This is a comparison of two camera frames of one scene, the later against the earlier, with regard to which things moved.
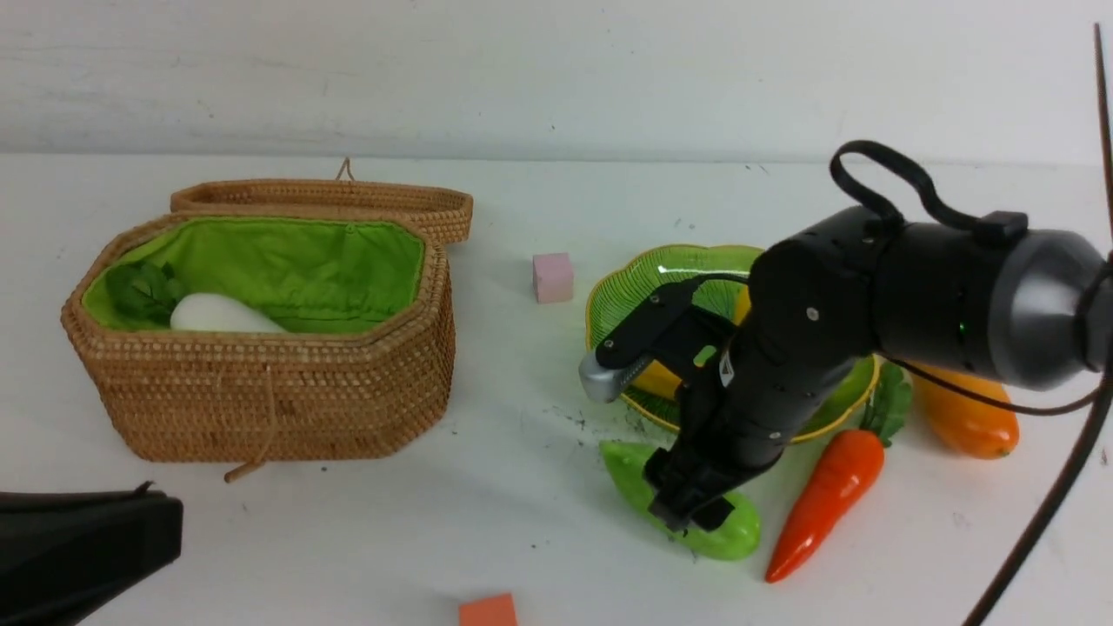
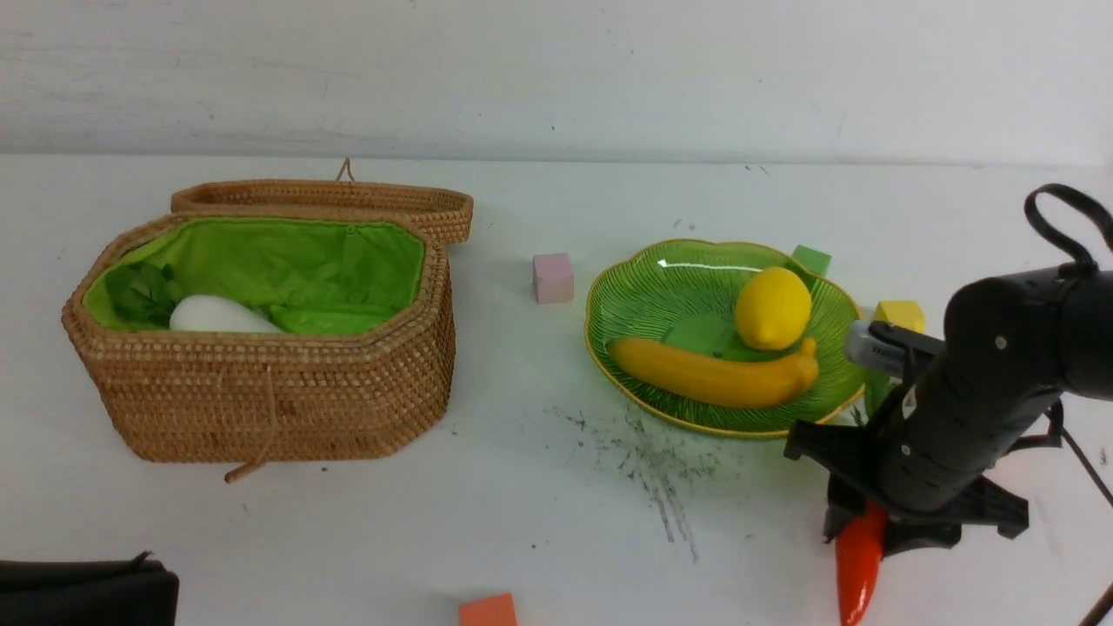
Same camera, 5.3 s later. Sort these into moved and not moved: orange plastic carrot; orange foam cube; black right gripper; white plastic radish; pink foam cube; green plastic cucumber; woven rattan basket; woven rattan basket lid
Moved: orange plastic carrot; black right gripper; green plastic cucumber
Not moved: white plastic radish; pink foam cube; woven rattan basket; woven rattan basket lid; orange foam cube
